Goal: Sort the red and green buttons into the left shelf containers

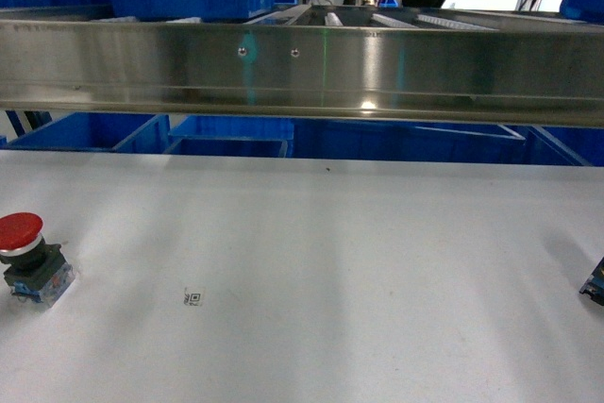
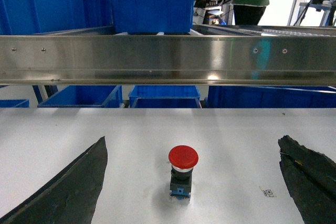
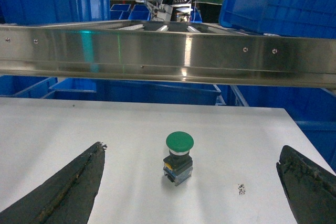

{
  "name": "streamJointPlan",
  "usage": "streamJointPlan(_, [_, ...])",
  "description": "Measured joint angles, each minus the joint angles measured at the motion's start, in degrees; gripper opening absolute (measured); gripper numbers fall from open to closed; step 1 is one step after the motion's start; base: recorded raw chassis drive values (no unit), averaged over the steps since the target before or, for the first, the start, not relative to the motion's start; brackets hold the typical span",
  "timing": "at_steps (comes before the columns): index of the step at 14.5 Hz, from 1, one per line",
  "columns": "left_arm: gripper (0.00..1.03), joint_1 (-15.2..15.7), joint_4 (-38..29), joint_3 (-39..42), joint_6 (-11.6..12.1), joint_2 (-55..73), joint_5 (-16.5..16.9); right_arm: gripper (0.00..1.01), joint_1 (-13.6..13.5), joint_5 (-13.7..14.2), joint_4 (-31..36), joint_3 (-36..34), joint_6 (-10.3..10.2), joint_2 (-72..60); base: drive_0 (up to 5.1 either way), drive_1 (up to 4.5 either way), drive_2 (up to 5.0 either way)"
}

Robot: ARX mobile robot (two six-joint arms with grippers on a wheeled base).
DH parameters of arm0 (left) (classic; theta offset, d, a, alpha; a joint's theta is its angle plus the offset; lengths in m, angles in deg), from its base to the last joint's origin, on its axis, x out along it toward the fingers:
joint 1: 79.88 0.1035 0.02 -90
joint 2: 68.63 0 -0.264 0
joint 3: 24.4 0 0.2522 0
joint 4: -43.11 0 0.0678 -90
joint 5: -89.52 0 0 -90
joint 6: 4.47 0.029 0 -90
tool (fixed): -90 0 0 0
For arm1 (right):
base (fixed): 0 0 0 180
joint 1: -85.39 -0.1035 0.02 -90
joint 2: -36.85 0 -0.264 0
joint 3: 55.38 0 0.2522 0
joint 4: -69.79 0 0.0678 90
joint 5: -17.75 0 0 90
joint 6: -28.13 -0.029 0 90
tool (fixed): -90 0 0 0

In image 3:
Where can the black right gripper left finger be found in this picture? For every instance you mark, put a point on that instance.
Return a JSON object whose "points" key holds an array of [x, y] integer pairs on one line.
{"points": [[67, 196]]}

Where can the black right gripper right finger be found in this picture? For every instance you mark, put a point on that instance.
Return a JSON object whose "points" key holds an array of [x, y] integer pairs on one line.
{"points": [[309, 188]]}

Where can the green mushroom push button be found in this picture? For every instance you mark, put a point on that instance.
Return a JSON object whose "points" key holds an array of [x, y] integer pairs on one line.
{"points": [[178, 165]]}

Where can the large blue crate upper right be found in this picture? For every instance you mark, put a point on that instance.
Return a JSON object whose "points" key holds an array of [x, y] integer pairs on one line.
{"points": [[298, 18]]}

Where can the large blue crate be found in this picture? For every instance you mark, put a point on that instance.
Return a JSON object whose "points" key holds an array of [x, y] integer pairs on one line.
{"points": [[298, 18], [32, 12]]}

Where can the large blue crate upper left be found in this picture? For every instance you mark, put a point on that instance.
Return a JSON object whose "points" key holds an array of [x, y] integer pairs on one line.
{"points": [[32, 12]]}

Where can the blue bin below rail centre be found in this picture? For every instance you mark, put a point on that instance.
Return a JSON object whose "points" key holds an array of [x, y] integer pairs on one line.
{"points": [[134, 91]]}

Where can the blue bin below rail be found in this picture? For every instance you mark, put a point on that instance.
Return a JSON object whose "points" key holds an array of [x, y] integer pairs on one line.
{"points": [[134, 91], [26, 86]]}

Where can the blue bin below rail left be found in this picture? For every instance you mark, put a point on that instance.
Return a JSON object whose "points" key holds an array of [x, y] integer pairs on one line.
{"points": [[26, 86]]}

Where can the stainless steel shelf rail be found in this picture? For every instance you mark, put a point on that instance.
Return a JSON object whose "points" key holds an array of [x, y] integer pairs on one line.
{"points": [[166, 51]]}

